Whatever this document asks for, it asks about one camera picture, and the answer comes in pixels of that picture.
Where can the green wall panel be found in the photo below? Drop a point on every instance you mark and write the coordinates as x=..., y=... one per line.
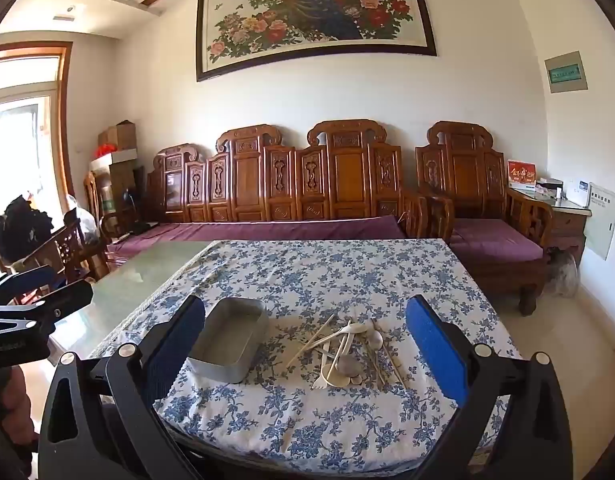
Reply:
x=566, y=72

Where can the red gift box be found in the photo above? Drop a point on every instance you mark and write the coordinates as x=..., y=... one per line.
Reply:
x=521, y=172

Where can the framed peacock painting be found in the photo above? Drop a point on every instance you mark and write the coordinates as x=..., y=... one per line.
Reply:
x=312, y=15

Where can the wooden window frame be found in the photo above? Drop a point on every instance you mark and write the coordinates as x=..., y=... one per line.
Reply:
x=64, y=110

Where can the purple sofa cushion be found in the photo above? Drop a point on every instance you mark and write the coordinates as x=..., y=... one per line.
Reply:
x=287, y=230

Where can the carved wooden armchair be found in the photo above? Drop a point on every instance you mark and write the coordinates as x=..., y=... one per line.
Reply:
x=460, y=170

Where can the white wall panel door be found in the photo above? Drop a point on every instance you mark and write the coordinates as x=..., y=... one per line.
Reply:
x=601, y=220

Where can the white plastic spoon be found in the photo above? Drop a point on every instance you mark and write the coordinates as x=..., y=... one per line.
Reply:
x=332, y=372
x=355, y=328

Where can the purple armchair cushion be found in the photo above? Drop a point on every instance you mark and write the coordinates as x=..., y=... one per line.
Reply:
x=492, y=240

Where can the black clothing pile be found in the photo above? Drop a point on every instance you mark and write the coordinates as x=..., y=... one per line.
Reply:
x=19, y=230

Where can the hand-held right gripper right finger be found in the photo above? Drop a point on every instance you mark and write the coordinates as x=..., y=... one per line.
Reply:
x=432, y=347

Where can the wooden side table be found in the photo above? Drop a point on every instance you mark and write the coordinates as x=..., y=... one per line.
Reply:
x=567, y=225

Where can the blue floral tablecloth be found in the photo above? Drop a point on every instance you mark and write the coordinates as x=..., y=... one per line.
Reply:
x=312, y=270

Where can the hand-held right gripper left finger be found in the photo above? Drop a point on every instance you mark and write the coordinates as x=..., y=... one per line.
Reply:
x=180, y=342

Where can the wooden chair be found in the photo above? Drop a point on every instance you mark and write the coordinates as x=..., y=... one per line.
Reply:
x=62, y=252

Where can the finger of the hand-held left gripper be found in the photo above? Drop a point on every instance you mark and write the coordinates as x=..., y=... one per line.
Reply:
x=29, y=281
x=62, y=301

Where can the person's left forearm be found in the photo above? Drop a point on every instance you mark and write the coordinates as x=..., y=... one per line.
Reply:
x=4, y=405

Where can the metal spoon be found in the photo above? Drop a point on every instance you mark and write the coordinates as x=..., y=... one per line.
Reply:
x=348, y=366
x=376, y=340

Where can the brown cardboard box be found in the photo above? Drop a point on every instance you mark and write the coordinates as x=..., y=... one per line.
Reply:
x=118, y=135

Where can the white plastic fork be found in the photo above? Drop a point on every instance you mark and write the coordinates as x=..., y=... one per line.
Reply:
x=320, y=381

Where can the grey metal tray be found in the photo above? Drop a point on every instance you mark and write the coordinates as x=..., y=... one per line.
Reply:
x=227, y=340

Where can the white and blue box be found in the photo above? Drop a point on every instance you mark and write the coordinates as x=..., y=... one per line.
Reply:
x=577, y=192

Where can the wooden chopstick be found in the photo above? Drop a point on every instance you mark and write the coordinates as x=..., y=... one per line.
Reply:
x=312, y=341
x=327, y=338
x=381, y=370
x=395, y=362

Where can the grey fluffy object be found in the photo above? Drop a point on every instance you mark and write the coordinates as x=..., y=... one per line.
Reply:
x=562, y=275

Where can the wooden cabinet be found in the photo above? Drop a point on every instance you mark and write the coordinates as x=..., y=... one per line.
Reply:
x=112, y=185

